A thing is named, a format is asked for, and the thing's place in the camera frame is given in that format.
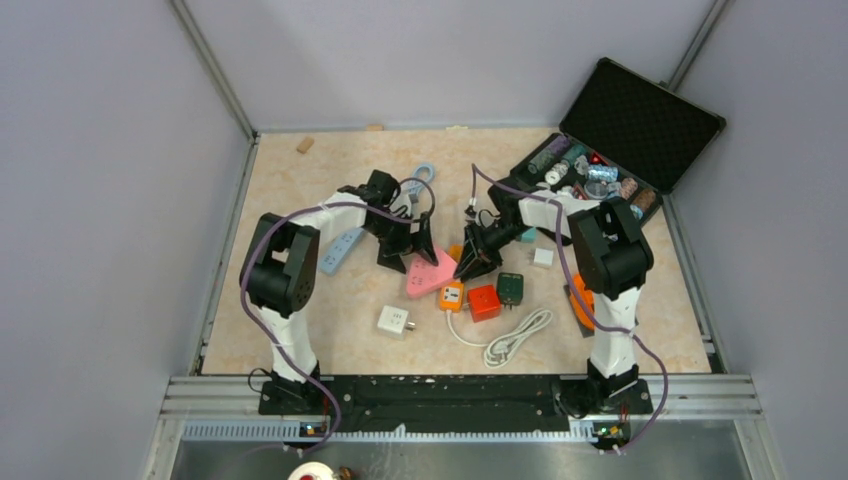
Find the pink triangular power strip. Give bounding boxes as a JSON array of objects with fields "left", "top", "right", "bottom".
[{"left": 405, "top": 249, "right": 457, "bottom": 299}]

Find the white plug adapter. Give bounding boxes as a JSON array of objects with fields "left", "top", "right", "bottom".
[{"left": 532, "top": 248, "right": 555, "bottom": 268}]

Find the grey mat under toy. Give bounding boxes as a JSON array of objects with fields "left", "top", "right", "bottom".
[{"left": 563, "top": 283, "right": 598, "bottom": 340}]

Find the small wooden block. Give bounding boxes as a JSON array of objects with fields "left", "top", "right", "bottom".
[{"left": 296, "top": 136, "right": 315, "bottom": 154}]

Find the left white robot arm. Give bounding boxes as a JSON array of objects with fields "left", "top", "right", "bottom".
[{"left": 239, "top": 170, "right": 440, "bottom": 414}]

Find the blue power strip with cable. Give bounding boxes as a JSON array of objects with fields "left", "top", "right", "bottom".
[{"left": 319, "top": 163, "right": 435, "bottom": 275}]

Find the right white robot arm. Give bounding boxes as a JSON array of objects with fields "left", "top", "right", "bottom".
[{"left": 454, "top": 187, "right": 654, "bottom": 412}]

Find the red white emergency button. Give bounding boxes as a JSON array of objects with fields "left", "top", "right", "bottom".
[{"left": 287, "top": 462, "right": 342, "bottom": 480}]

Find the black open case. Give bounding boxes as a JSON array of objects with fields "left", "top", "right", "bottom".
[{"left": 509, "top": 58, "right": 726, "bottom": 225}]

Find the green cube socket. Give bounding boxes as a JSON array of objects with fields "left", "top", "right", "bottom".
[{"left": 496, "top": 272, "right": 524, "bottom": 309}]

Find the purple cable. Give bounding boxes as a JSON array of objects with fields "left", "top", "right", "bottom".
[
  {"left": 467, "top": 164, "right": 670, "bottom": 454},
  {"left": 238, "top": 176, "right": 437, "bottom": 458}
]

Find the orange power strip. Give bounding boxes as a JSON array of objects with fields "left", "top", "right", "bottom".
[{"left": 438, "top": 244, "right": 465, "bottom": 313}]

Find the red cube socket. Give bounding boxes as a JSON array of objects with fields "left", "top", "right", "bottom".
[{"left": 467, "top": 284, "right": 502, "bottom": 323}]

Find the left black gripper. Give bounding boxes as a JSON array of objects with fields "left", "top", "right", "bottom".
[{"left": 363, "top": 211, "right": 435, "bottom": 273}]

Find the teal plug adapter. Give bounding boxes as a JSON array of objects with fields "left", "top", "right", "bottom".
[{"left": 519, "top": 228, "right": 537, "bottom": 243}]

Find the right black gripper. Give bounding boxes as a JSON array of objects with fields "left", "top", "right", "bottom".
[{"left": 456, "top": 219, "right": 532, "bottom": 285}]

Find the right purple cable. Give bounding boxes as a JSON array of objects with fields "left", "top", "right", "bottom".
[{"left": 467, "top": 164, "right": 670, "bottom": 454}]

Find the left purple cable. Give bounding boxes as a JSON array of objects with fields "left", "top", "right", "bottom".
[{"left": 238, "top": 176, "right": 437, "bottom": 458}]

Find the white cube socket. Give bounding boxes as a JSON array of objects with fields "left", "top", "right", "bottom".
[{"left": 376, "top": 305, "right": 417, "bottom": 340}]

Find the white coiled cable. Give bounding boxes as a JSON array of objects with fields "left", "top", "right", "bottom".
[{"left": 446, "top": 307, "right": 554, "bottom": 370}]

